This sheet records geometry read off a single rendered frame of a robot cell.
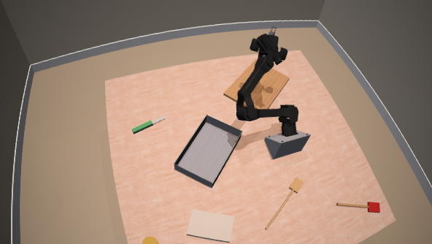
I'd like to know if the brown wooden board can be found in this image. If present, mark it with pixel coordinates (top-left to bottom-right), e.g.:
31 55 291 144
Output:
223 60 290 109

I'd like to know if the yellow flat disc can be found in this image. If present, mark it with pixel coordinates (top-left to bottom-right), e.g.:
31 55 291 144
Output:
142 237 158 244

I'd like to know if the beige flat rectangular board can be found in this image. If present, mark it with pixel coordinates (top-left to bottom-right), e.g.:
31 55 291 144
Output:
187 209 234 243

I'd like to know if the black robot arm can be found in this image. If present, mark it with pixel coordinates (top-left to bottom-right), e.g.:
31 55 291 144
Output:
236 34 298 137

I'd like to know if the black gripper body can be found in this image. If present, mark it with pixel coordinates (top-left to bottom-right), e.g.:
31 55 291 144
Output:
250 38 288 61

